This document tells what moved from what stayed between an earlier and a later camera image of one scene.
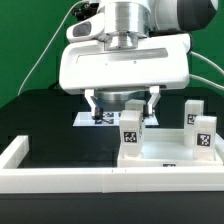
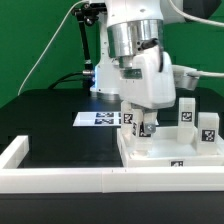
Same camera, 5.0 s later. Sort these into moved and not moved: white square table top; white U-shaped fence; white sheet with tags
Moved: white square table top
Not moved: white U-shaped fence; white sheet with tags
